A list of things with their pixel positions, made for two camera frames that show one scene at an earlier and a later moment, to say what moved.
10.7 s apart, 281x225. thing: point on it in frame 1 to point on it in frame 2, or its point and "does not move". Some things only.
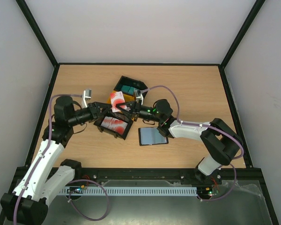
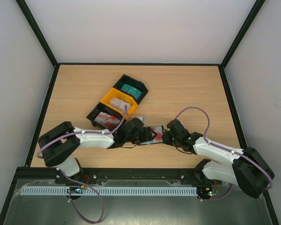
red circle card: (116, 98) to (158, 130)
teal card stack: (128, 89) does not move
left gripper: (94, 108) to (144, 137)
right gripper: (135, 110) to (167, 137)
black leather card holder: (151, 136) does not move
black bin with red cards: (114, 125) does not move
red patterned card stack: (114, 124) does not move
